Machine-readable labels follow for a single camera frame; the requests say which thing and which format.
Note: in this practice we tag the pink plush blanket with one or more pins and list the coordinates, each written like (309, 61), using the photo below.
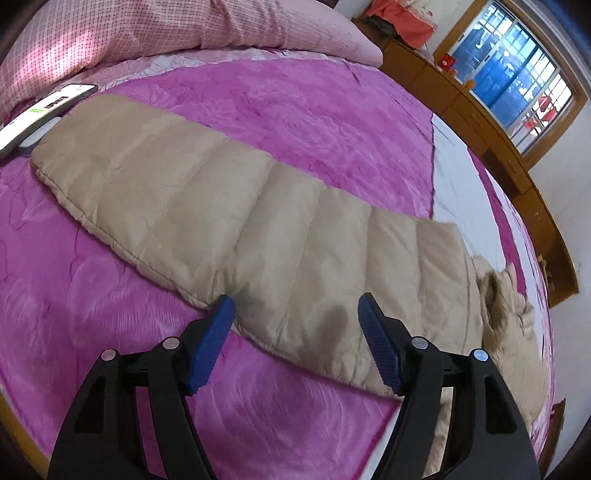
(300, 115)

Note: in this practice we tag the window with metal bars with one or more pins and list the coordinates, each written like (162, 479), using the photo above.
(508, 69)

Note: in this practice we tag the small red box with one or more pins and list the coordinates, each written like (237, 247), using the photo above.
(446, 62)

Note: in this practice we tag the white flat device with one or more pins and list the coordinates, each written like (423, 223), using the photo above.
(39, 137)

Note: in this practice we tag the long wooden cabinet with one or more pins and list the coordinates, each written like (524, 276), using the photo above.
(443, 87)

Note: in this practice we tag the orange cloth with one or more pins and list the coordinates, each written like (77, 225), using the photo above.
(401, 21)

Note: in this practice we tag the white bed sheet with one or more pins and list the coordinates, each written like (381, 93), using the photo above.
(457, 184)

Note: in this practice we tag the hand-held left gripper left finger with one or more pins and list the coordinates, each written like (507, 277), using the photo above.
(213, 339)

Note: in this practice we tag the smartphone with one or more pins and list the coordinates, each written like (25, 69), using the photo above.
(46, 108)

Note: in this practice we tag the beige down jacket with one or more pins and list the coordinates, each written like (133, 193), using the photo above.
(231, 198)

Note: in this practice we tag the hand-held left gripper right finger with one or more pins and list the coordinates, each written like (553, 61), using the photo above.
(379, 341)

